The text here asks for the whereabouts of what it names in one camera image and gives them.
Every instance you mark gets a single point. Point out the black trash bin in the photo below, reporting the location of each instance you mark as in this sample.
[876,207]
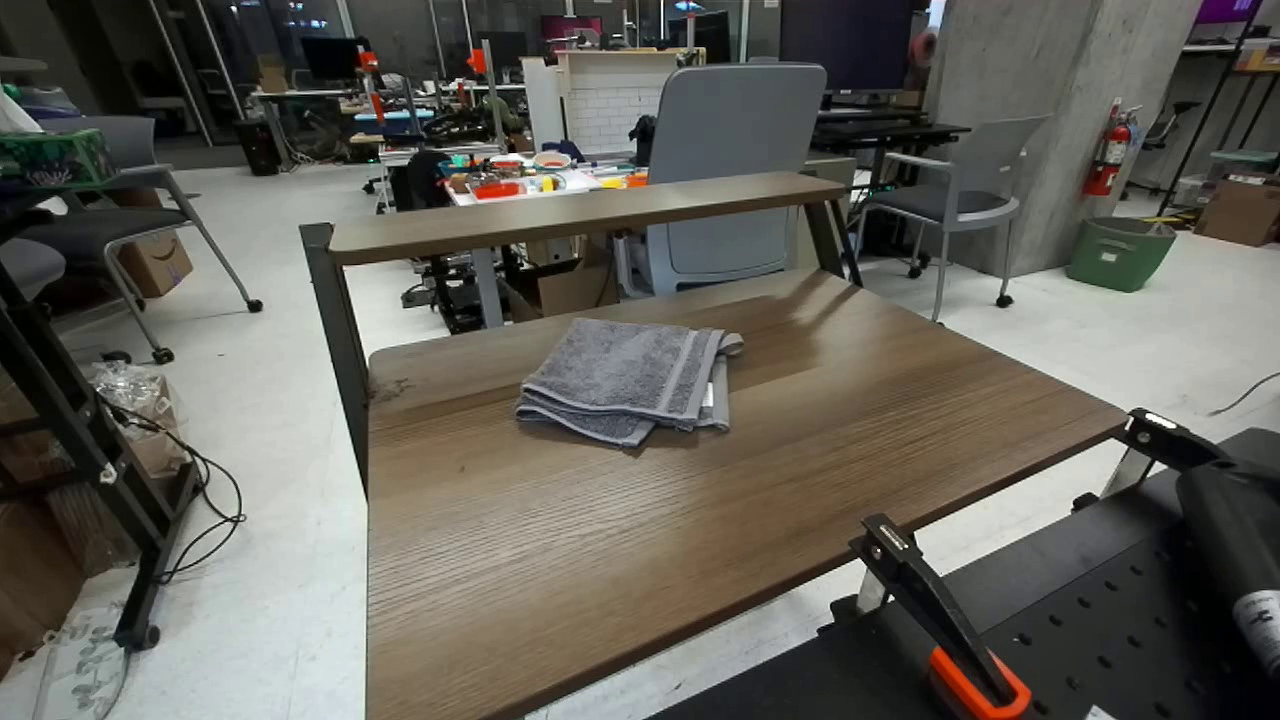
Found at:
[256,144]

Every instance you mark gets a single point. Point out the grey towel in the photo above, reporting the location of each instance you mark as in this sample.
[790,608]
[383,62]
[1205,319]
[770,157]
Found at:
[617,383]

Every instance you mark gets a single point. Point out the green plastic bin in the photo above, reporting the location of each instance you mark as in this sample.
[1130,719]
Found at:
[1119,253]

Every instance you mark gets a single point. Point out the black metal rack stand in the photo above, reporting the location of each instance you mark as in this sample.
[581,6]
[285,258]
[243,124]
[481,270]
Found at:
[99,457]

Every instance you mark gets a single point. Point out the black desk in background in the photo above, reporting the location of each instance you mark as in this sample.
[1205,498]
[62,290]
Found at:
[876,134]

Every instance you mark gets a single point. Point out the cardboard box right background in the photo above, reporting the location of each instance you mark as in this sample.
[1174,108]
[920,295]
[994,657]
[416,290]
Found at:
[1246,215]

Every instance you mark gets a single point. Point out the red fire extinguisher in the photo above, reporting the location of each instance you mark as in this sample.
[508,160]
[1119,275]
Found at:
[1111,148]

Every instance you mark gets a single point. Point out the black metal clamp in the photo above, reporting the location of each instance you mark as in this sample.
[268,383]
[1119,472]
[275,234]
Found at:
[1149,442]

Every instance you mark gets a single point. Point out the cardboard box under desk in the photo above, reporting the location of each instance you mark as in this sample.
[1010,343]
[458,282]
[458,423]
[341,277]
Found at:
[559,295]

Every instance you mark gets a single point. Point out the black orange bar clamp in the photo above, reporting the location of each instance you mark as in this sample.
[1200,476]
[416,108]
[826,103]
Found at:
[962,666]

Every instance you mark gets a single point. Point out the cardboard box under chair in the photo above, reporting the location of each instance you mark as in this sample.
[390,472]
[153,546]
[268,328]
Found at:
[153,260]

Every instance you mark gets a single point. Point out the wooden desk with shelf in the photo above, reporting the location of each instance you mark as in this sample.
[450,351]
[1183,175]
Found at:
[513,564]

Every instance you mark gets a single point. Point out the grey metal frame chair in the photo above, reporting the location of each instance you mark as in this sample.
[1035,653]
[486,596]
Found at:
[957,188]

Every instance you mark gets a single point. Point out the black computer monitor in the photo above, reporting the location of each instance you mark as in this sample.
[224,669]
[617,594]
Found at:
[328,57]

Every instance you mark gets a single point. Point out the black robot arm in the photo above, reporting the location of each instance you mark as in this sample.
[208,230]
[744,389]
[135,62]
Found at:
[1233,527]

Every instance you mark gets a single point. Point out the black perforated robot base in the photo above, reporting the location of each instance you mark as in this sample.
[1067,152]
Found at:
[1111,615]

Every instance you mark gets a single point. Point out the large dark display screen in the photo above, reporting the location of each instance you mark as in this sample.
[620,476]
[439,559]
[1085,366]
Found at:
[855,40]

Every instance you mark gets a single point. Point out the grey chair at left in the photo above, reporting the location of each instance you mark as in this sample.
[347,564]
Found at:
[116,192]

